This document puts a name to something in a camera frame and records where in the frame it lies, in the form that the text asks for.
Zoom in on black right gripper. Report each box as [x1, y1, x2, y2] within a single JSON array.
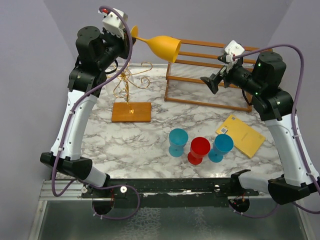
[[201, 58, 263, 96]]

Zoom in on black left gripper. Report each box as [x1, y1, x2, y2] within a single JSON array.
[[97, 26, 136, 70]]

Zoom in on yellow plastic goblet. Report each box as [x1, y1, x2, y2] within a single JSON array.
[[131, 25, 182, 63]]

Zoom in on clear smooth wine glass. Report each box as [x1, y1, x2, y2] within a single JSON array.
[[118, 72, 134, 91]]

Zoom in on clear ribbed wine glass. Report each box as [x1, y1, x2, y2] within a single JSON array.
[[105, 78, 121, 98]]

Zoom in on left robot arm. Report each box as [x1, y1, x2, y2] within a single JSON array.
[[40, 26, 133, 198]]

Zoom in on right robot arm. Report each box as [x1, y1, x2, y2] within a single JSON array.
[[200, 51, 320, 205]]

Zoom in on wooden shelf rack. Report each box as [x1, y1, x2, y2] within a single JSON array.
[[163, 37, 273, 113]]

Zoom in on wooden base of glass rack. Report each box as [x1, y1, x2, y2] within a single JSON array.
[[111, 102, 152, 123]]

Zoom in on right blue plastic goblet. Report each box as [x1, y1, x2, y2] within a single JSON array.
[[208, 134, 234, 163]]

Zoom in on blue plastic goblet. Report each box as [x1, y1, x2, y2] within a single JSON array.
[[208, 134, 234, 163], [168, 128, 189, 158]]

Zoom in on left blue plastic goblet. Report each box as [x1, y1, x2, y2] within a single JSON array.
[[168, 128, 189, 158]]

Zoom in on red plastic goblet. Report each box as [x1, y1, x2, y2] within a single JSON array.
[[187, 137, 211, 165]]

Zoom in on yellow book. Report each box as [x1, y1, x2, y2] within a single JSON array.
[[215, 114, 266, 158]]

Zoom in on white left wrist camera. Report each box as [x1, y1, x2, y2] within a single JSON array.
[[99, 8, 125, 39]]

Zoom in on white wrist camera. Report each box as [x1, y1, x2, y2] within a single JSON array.
[[99, 8, 125, 39], [217, 40, 245, 65]]

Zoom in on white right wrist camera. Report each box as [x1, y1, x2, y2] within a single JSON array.
[[217, 40, 245, 65]]

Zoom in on gold wire glass rack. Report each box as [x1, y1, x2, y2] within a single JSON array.
[[105, 61, 153, 105]]

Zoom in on black mounting rail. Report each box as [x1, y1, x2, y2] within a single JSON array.
[[81, 177, 259, 209]]

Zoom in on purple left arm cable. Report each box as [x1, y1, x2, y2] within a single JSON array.
[[50, 5, 142, 221]]

